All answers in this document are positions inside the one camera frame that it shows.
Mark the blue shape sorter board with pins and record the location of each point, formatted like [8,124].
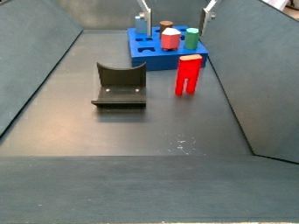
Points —
[145,50]

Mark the red two-legged block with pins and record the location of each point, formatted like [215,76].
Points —
[186,76]

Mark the red white pentagon block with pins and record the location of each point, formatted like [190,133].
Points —
[170,39]

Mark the brown cylinder block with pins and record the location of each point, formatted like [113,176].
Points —
[165,24]

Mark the light blue rectangular block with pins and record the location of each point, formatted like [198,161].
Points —
[140,25]

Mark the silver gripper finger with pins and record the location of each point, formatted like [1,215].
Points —
[146,12]
[205,15]

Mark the black curved stand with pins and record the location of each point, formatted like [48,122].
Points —
[121,87]

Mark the green hexagon block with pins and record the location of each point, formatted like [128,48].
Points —
[190,39]

